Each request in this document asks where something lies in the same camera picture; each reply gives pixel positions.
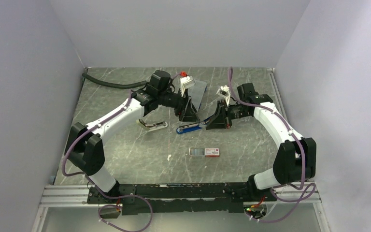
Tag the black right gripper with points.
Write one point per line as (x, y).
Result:
(221, 121)

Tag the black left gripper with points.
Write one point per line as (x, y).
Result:
(186, 112)

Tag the blue black stapler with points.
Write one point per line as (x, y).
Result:
(192, 127)

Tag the small beige white stapler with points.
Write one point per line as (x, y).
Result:
(152, 126)

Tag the red white staples box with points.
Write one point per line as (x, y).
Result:
(204, 152)

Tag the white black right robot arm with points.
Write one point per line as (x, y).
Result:
(296, 156)

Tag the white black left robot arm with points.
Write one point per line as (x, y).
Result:
(84, 152)

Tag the clear plastic screw organizer box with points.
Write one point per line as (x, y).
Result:
(196, 92)

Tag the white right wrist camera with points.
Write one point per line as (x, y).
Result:
(224, 92)

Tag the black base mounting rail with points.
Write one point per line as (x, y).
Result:
(232, 197)

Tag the aluminium frame rail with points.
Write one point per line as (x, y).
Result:
(78, 196)

